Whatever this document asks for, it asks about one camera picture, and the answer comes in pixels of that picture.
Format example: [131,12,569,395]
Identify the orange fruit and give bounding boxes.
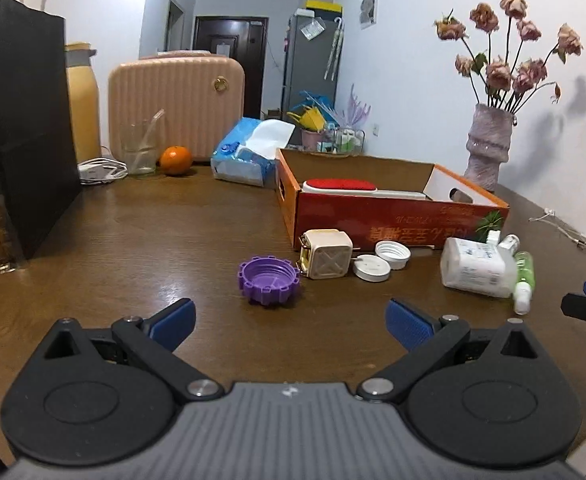
[159,145,194,176]

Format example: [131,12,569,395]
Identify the clear plastic bag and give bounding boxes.
[300,17,326,41]

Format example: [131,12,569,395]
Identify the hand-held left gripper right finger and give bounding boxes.
[355,298,548,405]

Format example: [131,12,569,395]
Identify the grey refrigerator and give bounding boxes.
[282,7,344,116]

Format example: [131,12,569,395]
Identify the wire rack with bottles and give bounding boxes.
[318,122,366,156]

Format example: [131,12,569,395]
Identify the dark entrance door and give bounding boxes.
[193,16,269,121]

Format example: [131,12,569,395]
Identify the dried pink roses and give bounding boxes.
[433,0,584,113]

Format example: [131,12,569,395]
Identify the purple feather decoration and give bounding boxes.
[343,85,374,131]

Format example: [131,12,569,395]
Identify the white round flat lid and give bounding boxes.
[352,254,391,283]

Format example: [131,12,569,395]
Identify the white charger with cable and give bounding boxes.
[77,156,129,184]

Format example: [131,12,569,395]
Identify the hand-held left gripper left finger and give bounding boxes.
[38,298,225,404]

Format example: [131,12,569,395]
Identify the black paper bag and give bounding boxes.
[0,0,83,261]

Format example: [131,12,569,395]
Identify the pink cup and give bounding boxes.
[300,129,326,152]

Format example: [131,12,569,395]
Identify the clear straw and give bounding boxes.
[143,108,166,156]

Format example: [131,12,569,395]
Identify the blue tissue pack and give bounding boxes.
[210,117,296,188]

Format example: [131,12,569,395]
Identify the white folded umbrella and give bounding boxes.
[324,16,346,81]

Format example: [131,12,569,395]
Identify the purple bottle cap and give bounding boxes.
[237,256,302,306]

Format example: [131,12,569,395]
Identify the white thin cable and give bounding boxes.
[529,207,586,261]

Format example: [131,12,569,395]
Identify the yellow thermos jug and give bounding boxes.
[64,42,103,166]

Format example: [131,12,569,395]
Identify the wall picture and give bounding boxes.
[360,0,380,30]

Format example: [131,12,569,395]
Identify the red lint brush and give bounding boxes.
[301,178,426,201]

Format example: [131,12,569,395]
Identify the white plastic bottle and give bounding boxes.
[440,236,518,300]

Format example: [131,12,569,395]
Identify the white ribbed bottle cap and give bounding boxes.
[374,240,412,271]

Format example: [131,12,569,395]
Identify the green spray bottle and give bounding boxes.
[513,251,536,316]

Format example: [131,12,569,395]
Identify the purple ceramic vase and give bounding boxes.
[464,103,516,193]

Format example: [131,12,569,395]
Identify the clear glass cup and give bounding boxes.
[118,122,158,176]

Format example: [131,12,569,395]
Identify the pink ribbed suitcase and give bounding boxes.
[108,51,246,163]

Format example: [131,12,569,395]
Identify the interior doorway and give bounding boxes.
[165,0,186,53]

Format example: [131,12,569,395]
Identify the orange cardboard box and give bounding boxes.
[274,147,511,250]

